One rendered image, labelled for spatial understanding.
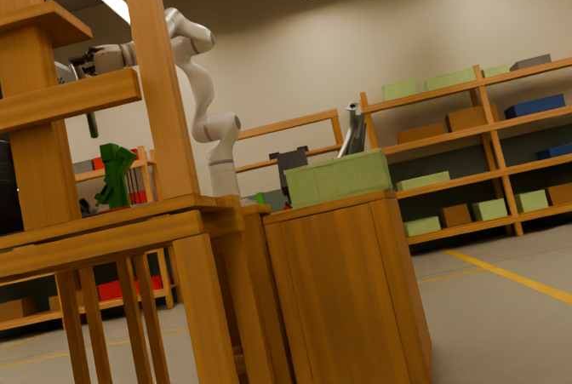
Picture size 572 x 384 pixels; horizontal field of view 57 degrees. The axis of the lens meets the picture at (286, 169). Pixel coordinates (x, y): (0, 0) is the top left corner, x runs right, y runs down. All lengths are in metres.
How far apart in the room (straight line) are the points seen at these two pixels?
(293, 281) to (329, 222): 0.29
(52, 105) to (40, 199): 0.28
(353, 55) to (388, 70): 0.53
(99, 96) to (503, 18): 6.99
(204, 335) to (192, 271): 0.18
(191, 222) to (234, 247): 0.61
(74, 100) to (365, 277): 1.25
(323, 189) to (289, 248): 0.28
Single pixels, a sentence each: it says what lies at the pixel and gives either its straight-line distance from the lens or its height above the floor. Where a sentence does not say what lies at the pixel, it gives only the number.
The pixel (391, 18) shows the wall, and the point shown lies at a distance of 7.86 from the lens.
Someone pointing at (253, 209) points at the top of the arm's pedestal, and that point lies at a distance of 2.23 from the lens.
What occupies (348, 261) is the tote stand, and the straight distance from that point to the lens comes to 2.14.
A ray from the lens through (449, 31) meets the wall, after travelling 7.89.
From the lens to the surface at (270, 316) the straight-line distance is 2.26.
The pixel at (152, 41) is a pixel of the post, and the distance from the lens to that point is 1.66.
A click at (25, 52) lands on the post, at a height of 1.42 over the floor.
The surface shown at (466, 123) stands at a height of 1.51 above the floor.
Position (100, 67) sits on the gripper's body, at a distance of 2.00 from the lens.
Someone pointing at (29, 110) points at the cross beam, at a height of 1.22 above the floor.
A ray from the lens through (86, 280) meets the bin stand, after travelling 2.75.
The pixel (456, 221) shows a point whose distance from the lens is 6.96.
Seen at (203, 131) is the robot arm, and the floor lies 1.23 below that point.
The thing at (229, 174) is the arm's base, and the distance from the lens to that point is 2.38.
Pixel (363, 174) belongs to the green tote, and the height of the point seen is 0.87.
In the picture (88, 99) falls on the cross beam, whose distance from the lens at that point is 1.64.
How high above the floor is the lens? 0.73
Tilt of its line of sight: 6 degrees up
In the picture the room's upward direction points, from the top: 12 degrees counter-clockwise
